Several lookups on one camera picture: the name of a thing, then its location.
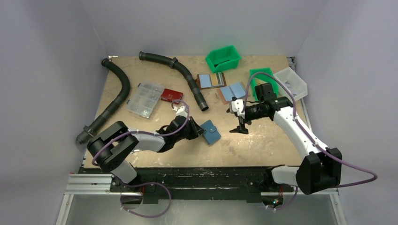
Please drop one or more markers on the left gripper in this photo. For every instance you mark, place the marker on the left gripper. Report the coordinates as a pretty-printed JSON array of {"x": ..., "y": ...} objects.
[{"x": 195, "y": 129}]

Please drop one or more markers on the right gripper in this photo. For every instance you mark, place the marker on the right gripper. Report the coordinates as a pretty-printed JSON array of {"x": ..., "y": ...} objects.
[{"x": 243, "y": 119}]

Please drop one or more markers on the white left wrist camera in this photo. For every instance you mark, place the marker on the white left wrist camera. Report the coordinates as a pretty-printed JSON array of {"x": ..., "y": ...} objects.
[{"x": 181, "y": 110}]

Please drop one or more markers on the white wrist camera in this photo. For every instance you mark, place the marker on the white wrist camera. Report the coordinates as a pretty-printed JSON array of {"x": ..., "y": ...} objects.
[
  {"x": 236, "y": 107},
  {"x": 181, "y": 110}
]

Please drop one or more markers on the clear plastic screw box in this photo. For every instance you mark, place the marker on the clear plastic screw box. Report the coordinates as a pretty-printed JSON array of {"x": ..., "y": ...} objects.
[{"x": 144, "y": 100}]

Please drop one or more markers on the green bin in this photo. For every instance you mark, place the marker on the green bin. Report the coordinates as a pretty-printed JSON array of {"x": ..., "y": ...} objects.
[
  {"x": 223, "y": 59},
  {"x": 263, "y": 78}
]

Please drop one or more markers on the blue leather card holder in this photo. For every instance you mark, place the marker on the blue leather card holder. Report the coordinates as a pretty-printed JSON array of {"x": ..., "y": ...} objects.
[{"x": 211, "y": 134}]

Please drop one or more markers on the black table front rail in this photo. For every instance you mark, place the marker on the black table front rail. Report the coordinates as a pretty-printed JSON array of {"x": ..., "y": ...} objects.
[{"x": 245, "y": 183}]

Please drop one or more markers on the green bin rear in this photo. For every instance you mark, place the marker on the green bin rear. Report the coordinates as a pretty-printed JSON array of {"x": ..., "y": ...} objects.
[{"x": 223, "y": 59}]

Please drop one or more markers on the red card case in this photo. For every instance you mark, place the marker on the red card case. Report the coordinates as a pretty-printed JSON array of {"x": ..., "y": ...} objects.
[{"x": 169, "y": 95}]

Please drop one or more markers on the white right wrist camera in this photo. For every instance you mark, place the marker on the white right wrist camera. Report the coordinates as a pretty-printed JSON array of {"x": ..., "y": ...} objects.
[{"x": 236, "y": 107}]

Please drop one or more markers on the brown open card holder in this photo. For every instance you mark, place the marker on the brown open card holder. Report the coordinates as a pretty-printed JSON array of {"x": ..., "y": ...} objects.
[{"x": 209, "y": 81}]

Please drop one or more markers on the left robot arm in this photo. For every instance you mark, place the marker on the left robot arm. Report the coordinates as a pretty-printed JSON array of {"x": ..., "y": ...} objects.
[{"x": 110, "y": 148}]

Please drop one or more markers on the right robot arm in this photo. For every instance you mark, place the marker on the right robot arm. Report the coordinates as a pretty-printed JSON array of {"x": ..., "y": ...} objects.
[{"x": 318, "y": 170}]

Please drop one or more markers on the green bin right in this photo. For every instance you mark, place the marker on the green bin right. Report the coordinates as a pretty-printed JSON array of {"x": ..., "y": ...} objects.
[{"x": 263, "y": 78}]

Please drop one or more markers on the pink open card holder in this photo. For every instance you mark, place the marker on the pink open card holder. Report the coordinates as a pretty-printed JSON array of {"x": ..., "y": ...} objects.
[{"x": 235, "y": 90}]

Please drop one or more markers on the white translucent bin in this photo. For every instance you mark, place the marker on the white translucent bin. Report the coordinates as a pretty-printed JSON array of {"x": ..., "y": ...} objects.
[{"x": 296, "y": 86}]

